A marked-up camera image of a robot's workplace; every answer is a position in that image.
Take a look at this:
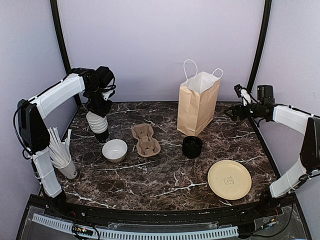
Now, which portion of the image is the stack of paper cups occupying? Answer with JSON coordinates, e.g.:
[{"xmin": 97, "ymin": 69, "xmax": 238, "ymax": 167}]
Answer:
[{"xmin": 86, "ymin": 111, "xmax": 109, "ymax": 144}]

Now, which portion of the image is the brown paper bag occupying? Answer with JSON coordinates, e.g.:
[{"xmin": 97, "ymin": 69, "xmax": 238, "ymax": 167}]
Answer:
[{"xmin": 177, "ymin": 59, "xmax": 224, "ymax": 136}]

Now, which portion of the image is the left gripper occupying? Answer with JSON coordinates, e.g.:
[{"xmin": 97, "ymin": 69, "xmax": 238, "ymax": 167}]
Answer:
[{"xmin": 85, "ymin": 84, "xmax": 113, "ymax": 117}]

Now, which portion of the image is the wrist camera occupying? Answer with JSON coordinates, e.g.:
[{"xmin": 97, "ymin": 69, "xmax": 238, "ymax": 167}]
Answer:
[
  {"xmin": 101, "ymin": 85, "xmax": 116, "ymax": 101},
  {"xmin": 234, "ymin": 84, "xmax": 252, "ymax": 106}
]

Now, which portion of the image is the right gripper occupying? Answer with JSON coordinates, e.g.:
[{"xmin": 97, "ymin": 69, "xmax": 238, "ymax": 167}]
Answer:
[{"xmin": 224, "ymin": 101, "xmax": 264, "ymax": 122}]

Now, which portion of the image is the black frame post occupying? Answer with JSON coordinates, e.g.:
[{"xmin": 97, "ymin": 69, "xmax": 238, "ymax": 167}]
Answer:
[
  {"xmin": 50, "ymin": 0, "xmax": 72, "ymax": 74},
  {"xmin": 246, "ymin": 0, "xmax": 272, "ymax": 92}
]

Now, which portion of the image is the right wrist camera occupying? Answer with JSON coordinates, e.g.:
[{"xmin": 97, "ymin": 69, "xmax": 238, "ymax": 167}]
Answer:
[{"xmin": 234, "ymin": 84, "xmax": 252, "ymax": 106}]

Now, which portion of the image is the cup of wrapped straws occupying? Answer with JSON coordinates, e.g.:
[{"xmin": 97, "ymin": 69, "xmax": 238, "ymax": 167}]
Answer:
[{"xmin": 47, "ymin": 127, "xmax": 78, "ymax": 179}]

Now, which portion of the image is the right black frame post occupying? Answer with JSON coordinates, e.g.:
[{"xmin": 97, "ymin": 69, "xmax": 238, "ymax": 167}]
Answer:
[{"xmin": 246, "ymin": 0, "xmax": 272, "ymax": 92}]

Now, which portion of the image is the yellow plate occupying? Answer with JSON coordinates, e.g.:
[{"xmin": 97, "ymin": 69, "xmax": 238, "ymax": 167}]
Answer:
[{"xmin": 207, "ymin": 160, "xmax": 252, "ymax": 201}]

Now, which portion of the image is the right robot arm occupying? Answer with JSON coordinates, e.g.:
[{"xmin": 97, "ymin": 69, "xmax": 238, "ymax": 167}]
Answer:
[{"xmin": 224, "ymin": 84, "xmax": 320, "ymax": 198}]

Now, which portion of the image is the cardboard cup carrier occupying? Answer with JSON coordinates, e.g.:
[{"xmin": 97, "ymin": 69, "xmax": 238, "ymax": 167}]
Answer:
[{"xmin": 131, "ymin": 123, "xmax": 161, "ymax": 158}]

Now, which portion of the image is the white ceramic bowl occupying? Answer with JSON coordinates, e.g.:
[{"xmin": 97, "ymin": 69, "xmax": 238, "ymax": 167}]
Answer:
[{"xmin": 102, "ymin": 139, "xmax": 128, "ymax": 163}]

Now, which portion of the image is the stack of black lids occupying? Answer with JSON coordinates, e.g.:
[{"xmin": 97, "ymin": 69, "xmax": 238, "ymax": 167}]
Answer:
[{"xmin": 182, "ymin": 136, "xmax": 203, "ymax": 159}]

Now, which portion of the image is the white cable duct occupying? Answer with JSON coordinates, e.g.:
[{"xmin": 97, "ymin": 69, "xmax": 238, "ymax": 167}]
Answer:
[{"xmin": 31, "ymin": 213, "xmax": 239, "ymax": 240}]

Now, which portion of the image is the left black frame post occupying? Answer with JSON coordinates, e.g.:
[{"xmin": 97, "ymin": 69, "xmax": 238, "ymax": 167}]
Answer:
[{"xmin": 50, "ymin": 0, "xmax": 72, "ymax": 74}]

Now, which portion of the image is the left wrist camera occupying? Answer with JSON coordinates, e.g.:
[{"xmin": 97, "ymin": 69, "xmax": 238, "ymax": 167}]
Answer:
[{"xmin": 101, "ymin": 85, "xmax": 116, "ymax": 101}]

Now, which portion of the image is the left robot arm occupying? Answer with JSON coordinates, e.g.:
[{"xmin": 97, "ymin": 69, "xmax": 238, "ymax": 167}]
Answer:
[{"xmin": 13, "ymin": 66, "xmax": 116, "ymax": 218}]

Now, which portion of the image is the black front rail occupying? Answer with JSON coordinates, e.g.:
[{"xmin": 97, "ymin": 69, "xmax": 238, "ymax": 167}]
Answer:
[{"xmin": 23, "ymin": 194, "xmax": 297, "ymax": 227}]

